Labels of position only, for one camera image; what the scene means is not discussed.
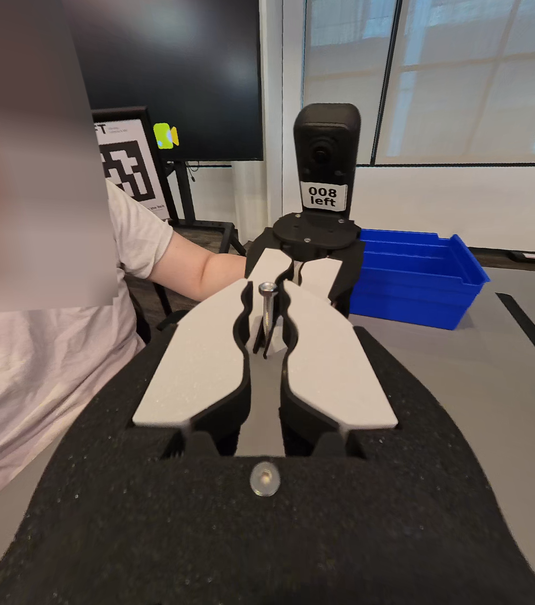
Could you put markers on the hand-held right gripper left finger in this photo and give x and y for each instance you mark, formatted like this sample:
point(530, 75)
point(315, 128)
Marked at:
point(191, 373)

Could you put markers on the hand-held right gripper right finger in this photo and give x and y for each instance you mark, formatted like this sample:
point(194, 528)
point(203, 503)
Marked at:
point(338, 373)

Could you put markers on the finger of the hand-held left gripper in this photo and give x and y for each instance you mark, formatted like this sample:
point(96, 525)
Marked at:
point(321, 279)
point(269, 267)

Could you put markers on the round-head silver bolt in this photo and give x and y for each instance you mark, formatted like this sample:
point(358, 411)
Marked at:
point(266, 312)

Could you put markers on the blue plastic bin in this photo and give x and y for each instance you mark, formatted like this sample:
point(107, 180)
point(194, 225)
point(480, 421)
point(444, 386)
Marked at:
point(413, 297)

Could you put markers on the person's left forearm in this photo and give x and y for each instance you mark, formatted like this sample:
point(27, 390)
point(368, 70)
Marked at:
point(201, 269)

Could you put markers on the black screen stand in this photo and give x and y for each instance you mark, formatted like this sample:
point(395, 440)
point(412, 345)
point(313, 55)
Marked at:
point(183, 198)

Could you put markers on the person's white shirt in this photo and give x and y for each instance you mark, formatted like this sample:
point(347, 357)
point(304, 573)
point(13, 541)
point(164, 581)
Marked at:
point(36, 378)

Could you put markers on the yellow green sticker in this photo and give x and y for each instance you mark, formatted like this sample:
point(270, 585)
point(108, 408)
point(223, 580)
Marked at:
point(166, 136)

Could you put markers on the framed marker poster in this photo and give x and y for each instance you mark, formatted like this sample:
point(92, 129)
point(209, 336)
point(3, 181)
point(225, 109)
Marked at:
point(130, 165)

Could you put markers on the window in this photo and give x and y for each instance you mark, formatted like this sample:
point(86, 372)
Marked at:
point(461, 94)

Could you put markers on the large black screen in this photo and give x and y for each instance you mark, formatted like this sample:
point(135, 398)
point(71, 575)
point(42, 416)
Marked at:
point(177, 71)

